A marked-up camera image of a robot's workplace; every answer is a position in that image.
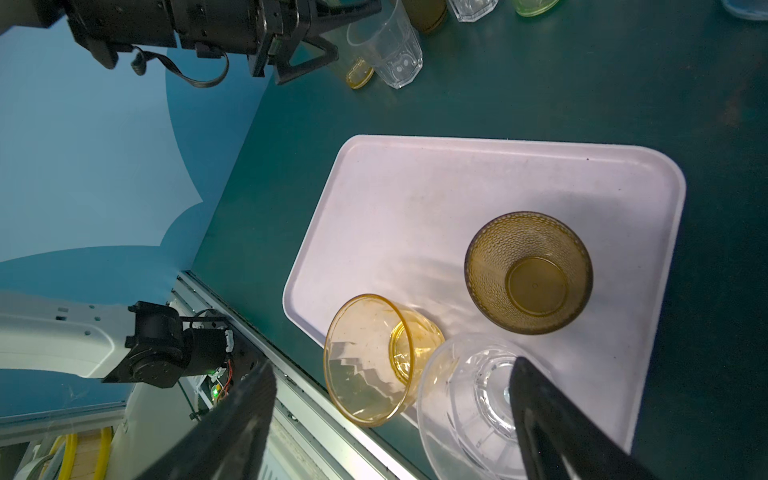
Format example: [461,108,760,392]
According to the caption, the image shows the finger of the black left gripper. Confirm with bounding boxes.
[295,0,382,30]
[273,36,339,85]

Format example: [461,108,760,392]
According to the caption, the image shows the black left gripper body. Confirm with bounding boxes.
[63,0,282,77]

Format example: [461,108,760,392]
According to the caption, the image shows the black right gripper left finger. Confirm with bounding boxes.
[139,363,277,479]

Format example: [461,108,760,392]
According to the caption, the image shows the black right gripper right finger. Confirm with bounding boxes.
[509,356,654,479]

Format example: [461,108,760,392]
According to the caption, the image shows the clear faceted glass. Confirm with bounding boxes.
[447,0,498,23]
[346,1,424,89]
[416,333,554,479]

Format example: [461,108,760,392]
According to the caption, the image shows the yellow short cup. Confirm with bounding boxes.
[323,293,445,428]

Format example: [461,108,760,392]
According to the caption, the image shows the brown amber short cup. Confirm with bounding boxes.
[463,211,594,335]

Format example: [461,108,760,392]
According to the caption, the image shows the lilac plastic tray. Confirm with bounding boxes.
[283,135,687,449]

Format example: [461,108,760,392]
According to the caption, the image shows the small green cup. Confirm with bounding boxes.
[513,0,559,18]

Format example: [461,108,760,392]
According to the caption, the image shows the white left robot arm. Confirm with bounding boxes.
[1,1,378,388]

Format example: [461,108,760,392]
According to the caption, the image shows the tall yellow plastic cup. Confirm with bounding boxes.
[321,27,374,90]

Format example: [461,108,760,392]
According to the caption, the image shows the dark olive cup back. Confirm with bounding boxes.
[402,0,448,34]

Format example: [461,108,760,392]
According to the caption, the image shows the tall pale blue cup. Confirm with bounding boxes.
[721,0,768,22]

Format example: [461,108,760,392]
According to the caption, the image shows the aluminium front rail base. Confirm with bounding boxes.
[171,272,424,479]

